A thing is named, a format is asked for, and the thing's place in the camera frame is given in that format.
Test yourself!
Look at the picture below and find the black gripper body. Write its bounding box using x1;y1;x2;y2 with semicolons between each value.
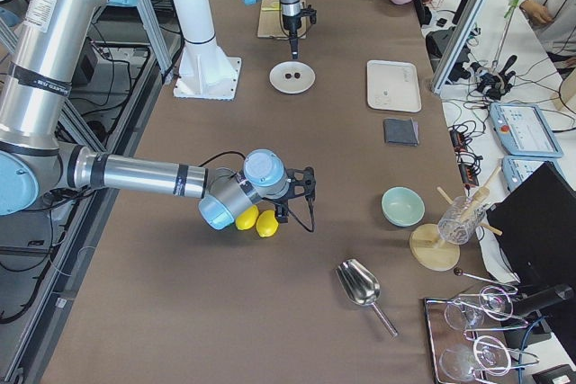
281;4;317;40
279;166;316;209

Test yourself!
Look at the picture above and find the cream rabbit tray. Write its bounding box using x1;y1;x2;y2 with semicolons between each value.
366;59;421;112

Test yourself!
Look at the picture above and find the wooden cutting board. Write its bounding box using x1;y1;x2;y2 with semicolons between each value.
256;0;288;40

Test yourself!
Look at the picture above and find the yellow lemon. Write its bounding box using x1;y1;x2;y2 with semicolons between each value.
235;205;260;230
256;210;279;238

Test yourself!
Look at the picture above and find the yellow plastic knife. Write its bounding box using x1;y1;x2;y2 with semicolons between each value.
261;6;280;12

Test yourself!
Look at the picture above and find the white round plate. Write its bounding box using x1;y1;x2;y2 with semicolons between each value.
269;61;316;94

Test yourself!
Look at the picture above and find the mint green bowl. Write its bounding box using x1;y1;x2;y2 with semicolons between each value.
381;186;425;228

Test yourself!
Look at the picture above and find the grey folded cloth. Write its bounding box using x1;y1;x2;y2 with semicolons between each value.
382;118;419;147

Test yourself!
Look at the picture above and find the metal scoop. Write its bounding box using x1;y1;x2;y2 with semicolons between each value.
336;258;399;337

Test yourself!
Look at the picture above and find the clear glass cup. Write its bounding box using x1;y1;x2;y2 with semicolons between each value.
437;196;485;246

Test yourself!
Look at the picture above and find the blue teach pendant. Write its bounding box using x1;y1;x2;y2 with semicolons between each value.
501;156;564;192
489;103;563;158

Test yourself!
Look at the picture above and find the wine glass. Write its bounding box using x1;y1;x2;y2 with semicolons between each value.
439;335;512;383
444;285;513;330

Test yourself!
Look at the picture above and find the metal glass rack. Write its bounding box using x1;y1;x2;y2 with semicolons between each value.
423;284;539;383

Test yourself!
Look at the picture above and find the black laptop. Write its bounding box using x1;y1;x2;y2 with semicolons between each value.
487;162;575;287

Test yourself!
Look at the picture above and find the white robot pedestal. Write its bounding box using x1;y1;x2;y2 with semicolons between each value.
173;0;241;101

